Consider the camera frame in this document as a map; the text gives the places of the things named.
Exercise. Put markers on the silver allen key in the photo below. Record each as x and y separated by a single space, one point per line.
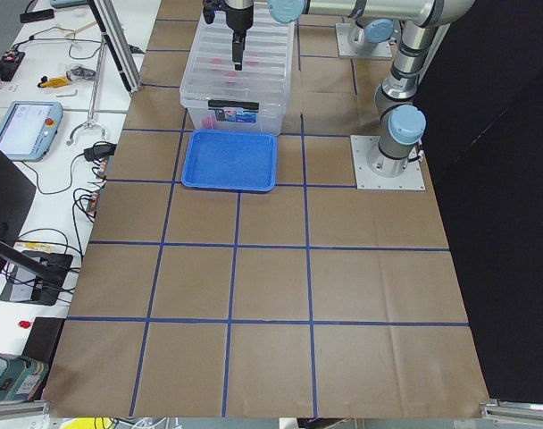
68 94

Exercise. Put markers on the green box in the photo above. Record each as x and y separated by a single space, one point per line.
20 377

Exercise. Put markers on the metal reacher grabber tool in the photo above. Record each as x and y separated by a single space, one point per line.
90 123

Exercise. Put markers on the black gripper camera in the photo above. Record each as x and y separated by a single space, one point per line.
208 11

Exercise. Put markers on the black power adapter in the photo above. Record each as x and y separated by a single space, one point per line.
99 151

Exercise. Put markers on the black phone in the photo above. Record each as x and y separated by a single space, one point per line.
41 15

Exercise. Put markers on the aluminium frame post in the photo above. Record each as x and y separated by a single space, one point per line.
108 22

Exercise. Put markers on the silver robot arm near tray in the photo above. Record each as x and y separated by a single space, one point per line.
402 125

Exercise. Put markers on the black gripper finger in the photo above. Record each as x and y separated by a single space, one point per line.
235 51
242 40

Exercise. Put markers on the clear plastic storage box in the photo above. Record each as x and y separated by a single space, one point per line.
255 98

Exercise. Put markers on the black monitor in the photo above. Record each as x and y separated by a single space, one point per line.
16 196

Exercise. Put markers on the blue teach pendant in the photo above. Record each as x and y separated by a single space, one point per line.
28 129

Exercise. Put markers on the wooden chopsticks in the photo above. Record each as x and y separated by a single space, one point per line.
70 32

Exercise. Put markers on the black gripper body near tray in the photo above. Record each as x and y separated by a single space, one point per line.
238 17

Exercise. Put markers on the blue plastic tray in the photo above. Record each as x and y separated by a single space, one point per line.
231 160

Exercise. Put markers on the yellow black small tool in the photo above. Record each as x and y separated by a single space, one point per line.
56 82

